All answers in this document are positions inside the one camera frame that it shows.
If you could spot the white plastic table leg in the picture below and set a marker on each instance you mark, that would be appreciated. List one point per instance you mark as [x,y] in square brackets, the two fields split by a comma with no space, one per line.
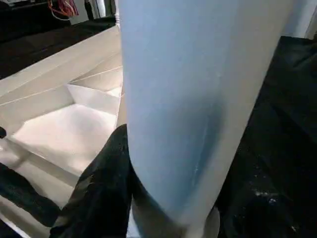
[198,99]

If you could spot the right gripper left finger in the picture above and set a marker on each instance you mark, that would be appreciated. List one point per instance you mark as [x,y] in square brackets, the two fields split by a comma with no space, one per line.
[99,198]

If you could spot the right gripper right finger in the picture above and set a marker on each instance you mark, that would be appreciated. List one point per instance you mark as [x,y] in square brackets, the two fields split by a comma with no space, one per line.
[267,203]

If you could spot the white plastic table top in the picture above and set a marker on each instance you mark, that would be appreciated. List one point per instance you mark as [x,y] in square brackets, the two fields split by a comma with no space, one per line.
[64,129]

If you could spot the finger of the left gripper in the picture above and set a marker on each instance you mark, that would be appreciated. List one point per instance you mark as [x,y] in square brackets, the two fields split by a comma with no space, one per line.
[25,196]

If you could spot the black plastic mat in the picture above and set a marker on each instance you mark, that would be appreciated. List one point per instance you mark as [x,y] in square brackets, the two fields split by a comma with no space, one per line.
[292,99]

